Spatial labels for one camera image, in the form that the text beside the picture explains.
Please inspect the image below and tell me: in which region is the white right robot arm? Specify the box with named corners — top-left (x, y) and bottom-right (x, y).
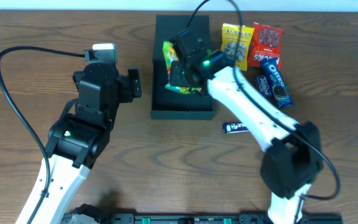
top-left (170, 28), bottom-right (323, 223)

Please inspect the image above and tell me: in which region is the green Haribo gummy bag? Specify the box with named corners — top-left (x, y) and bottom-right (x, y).
top-left (162, 41), bottom-right (204, 96)

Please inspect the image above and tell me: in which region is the blue Dairy Milk bar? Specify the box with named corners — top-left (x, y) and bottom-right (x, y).
top-left (223, 123), bottom-right (249, 134)

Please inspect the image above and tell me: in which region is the black open gift box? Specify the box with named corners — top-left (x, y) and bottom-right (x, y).
top-left (150, 15), bottom-right (215, 120)

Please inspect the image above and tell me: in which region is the blue Oreo cookie pack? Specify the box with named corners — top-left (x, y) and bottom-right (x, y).
top-left (260, 58), bottom-right (294, 109)

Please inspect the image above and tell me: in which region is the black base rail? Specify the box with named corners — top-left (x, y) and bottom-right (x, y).
top-left (60, 211), bottom-right (343, 224)

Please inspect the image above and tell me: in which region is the red snack bag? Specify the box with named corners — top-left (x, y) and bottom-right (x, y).
top-left (247, 22), bottom-right (283, 68)

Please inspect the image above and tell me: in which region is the blue Eclipse mint box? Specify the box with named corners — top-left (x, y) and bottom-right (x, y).
top-left (255, 75), bottom-right (272, 98)

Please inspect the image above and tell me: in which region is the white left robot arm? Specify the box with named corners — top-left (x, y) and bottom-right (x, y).
top-left (17, 62), bottom-right (142, 223)

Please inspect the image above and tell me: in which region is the yellow seed snack bag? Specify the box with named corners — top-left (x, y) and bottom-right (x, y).
top-left (221, 23), bottom-right (254, 71)

